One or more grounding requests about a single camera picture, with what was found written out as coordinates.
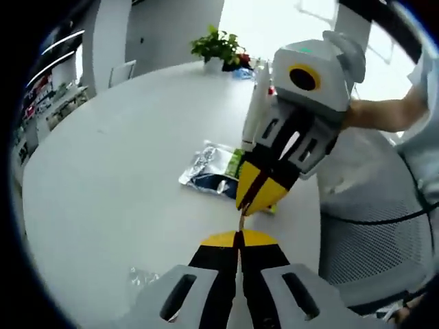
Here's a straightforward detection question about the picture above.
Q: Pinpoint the thin black body cable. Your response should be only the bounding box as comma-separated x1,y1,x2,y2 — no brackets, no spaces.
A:
342,164,439,227

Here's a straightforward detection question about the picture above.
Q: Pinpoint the person's right hand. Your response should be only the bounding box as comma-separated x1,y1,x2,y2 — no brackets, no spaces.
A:
322,29,367,85

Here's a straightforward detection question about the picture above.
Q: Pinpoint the person's light grey shirt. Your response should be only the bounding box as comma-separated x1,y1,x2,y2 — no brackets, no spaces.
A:
387,44,439,220

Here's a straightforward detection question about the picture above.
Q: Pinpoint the blue crumpled glove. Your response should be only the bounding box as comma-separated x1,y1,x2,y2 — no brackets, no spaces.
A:
232,66,257,80

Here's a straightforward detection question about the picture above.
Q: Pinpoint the white skincare tube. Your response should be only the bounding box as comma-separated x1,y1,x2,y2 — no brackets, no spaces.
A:
241,60,272,152

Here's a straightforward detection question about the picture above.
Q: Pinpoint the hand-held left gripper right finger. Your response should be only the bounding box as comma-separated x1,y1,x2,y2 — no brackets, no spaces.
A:
240,230,388,329

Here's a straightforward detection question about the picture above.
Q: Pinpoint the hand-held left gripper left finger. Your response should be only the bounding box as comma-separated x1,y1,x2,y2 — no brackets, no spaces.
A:
123,231,241,329

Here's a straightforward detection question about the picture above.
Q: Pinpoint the grey mesh office chair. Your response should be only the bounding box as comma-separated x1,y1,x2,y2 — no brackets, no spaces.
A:
318,191,434,309

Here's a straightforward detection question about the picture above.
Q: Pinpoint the green black silver skincare sachet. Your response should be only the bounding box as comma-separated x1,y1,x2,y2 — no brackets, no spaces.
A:
178,139,278,216

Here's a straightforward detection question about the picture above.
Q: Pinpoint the dark red black bag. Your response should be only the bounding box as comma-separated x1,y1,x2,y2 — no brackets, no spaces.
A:
222,51,251,72

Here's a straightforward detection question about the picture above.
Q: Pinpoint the green potted plant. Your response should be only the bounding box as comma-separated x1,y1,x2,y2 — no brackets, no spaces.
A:
189,23,246,73

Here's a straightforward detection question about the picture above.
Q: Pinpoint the white mesh office chair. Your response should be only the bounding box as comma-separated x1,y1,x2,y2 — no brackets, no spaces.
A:
108,59,138,90

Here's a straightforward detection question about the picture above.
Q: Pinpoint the crinkled silver foil piece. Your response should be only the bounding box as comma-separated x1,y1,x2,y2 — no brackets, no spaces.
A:
129,267,161,289

